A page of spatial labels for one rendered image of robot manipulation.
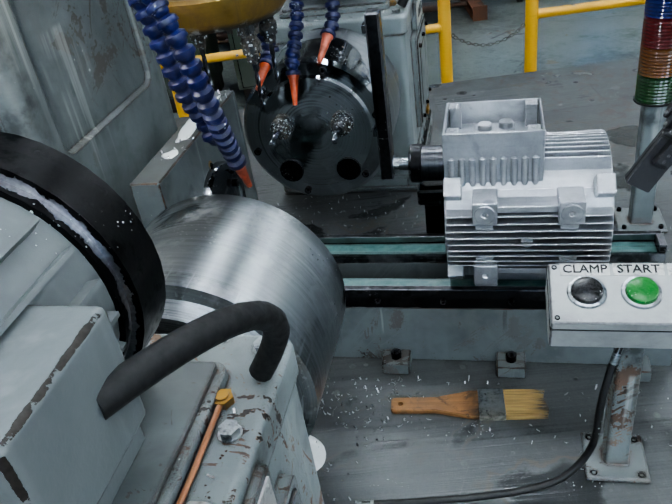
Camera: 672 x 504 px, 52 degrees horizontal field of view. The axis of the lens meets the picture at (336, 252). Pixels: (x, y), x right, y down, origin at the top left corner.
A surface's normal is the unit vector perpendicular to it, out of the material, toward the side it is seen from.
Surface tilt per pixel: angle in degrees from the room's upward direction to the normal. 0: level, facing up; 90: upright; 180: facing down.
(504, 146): 90
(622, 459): 90
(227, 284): 28
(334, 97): 90
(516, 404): 2
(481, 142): 90
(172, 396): 0
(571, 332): 111
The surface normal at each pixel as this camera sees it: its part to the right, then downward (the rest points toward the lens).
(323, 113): -0.18, 0.56
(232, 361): -0.13, -0.83
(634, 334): -0.12, 0.82
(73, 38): 0.97, 0.00
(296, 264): 0.67, -0.53
